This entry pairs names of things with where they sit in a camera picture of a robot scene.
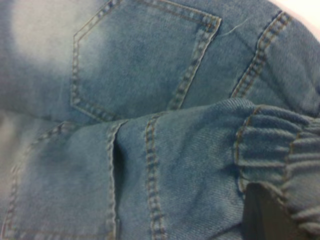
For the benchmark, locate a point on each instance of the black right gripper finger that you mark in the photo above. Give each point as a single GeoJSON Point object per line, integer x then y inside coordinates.
{"type": "Point", "coordinates": [265, 220]}

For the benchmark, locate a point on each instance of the blue denim pants basketball print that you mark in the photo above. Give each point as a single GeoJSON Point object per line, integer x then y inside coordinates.
{"type": "Point", "coordinates": [150, 75]}

